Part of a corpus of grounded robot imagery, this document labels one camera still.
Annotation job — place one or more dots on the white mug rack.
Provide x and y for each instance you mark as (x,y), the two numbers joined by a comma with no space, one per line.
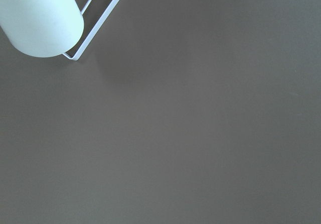
(95,14)

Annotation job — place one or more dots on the white mug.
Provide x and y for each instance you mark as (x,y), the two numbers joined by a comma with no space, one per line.
(42,28)

